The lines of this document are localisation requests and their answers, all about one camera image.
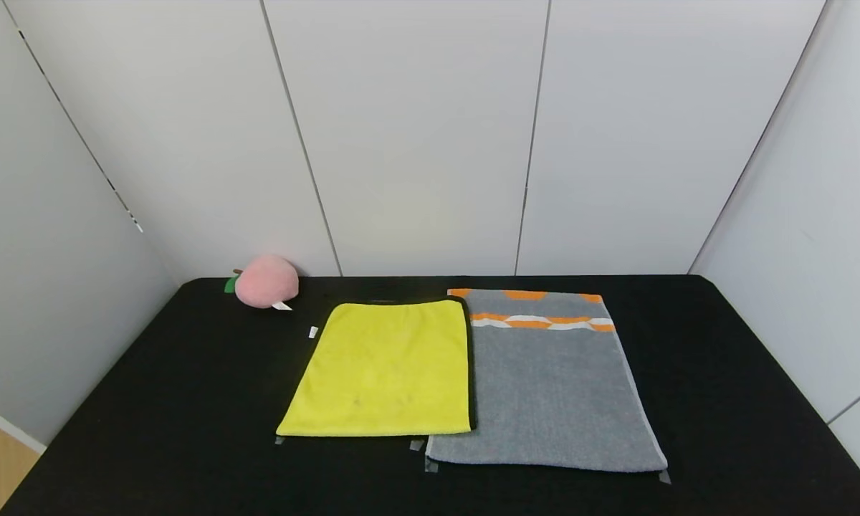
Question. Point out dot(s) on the yellow towel with black trim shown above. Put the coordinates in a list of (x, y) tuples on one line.
[(383, 369)]

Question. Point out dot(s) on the grey towel with orange stripes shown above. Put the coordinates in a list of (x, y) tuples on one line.
[(552, 401)]

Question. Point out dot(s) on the pink plush peach toy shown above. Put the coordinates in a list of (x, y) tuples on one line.
[(265, 283)]

